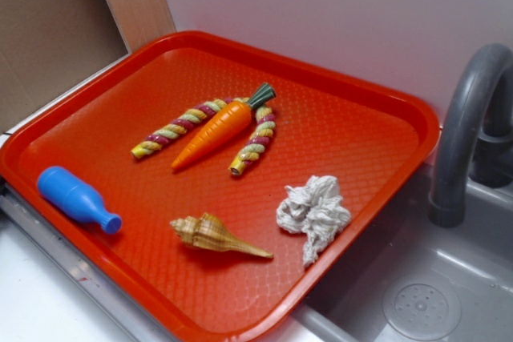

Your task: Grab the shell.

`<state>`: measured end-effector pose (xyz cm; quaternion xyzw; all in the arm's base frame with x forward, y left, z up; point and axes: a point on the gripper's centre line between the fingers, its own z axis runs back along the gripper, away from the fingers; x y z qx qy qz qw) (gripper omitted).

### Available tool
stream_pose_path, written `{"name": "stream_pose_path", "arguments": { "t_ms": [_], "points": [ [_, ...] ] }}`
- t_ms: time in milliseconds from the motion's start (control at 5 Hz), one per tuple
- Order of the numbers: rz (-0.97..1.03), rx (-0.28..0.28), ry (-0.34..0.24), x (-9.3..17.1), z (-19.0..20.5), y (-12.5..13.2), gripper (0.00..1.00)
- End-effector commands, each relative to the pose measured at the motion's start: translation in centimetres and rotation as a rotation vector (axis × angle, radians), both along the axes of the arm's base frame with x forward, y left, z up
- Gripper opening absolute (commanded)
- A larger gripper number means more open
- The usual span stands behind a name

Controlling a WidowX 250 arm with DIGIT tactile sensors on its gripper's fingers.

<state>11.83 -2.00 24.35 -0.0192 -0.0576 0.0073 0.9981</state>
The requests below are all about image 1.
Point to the grey toy sink basin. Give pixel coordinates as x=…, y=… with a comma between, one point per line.
x=406, y=279

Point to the grey toy faucet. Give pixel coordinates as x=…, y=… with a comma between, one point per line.
x=476, y=138

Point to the tan spiral sea shell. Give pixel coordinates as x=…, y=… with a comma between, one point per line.
x=209, y=233

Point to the orange plastic tray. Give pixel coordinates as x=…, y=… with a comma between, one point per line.
x=370, y=138

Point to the multicolour twisted rope toy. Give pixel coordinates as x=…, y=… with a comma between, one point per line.
x=196, y=117

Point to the brown cardboard panel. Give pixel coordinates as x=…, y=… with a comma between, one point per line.
x=50, y=46

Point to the blue toy bottle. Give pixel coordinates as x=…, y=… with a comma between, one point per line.
x=76, y=199

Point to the crumpled white cloth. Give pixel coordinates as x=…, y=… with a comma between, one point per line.
x=316, y=211

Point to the orange toy carrot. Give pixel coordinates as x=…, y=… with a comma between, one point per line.
x=223, y=126

